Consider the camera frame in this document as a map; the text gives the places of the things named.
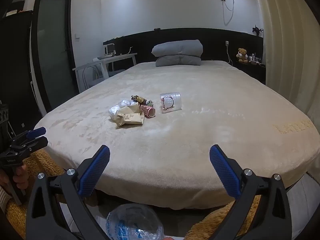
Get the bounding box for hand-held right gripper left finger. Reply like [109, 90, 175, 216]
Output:
[25, 144, 111, 240]

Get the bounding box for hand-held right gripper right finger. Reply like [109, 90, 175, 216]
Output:
[209, 144, 294, 240]

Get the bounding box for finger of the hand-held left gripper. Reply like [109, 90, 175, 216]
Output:
[10, 127, 47, 147]
[7, 136, 49, 155]

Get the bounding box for beige paper bag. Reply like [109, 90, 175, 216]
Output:
[115, 102, 145, 127]

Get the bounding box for clear bag with blue print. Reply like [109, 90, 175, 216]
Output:
[106, 203, 165, 240]

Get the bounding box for pink carton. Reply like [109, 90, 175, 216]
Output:
[140, 104, 156, 118]

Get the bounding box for brown snack wrapper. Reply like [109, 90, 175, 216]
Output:
[130, 94, 147, 105]

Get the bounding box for clear plastic cup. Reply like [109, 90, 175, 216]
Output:
[160, 92, 182, 114]

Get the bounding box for person's left forearm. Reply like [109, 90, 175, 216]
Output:
[0, 187, 13, 214]

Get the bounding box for person's left hand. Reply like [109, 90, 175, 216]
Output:
[12, 164, 30, 191]

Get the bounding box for brown fleece pants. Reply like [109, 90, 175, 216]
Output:
[5, 148, 262, 240]

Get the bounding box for bed with beige blanket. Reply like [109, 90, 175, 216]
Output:
[32, 60, 320, 210]

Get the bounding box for black cabinet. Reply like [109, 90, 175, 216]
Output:
[0, 10, 42, 140]

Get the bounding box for white chair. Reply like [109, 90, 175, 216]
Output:
[82, 64, 125, 90]

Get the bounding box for dark frosted glass door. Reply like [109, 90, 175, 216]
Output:
[31, 0, 78, 115]

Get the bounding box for grey cloth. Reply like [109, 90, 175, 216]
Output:
[287, 172, 320, 240]

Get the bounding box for black nightstand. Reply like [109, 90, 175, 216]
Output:
[234, 60, 266, 84]

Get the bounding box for white desk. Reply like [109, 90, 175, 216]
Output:
[72, 53, 138, 93]

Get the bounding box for white desktop appliance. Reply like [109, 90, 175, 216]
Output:
[104, 44, 117, 56]

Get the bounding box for group of small bottles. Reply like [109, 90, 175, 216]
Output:
[249, 52, 262, 65]

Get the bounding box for brown teddy bear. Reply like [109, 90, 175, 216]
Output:
[236, 47, 249, 63]

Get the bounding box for grey pillow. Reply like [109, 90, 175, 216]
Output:
[155, 54, 202, 67]

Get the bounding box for folded grey quilt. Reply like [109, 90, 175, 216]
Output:
[152, 39, 203, 58]

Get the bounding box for black headboard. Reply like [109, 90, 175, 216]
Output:
[103, 27, 265, 85]

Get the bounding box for white charger with cable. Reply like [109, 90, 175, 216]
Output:
[225, 40, 233, 64]

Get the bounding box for white wall cable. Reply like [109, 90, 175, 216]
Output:
[221, 0, 237, 25]

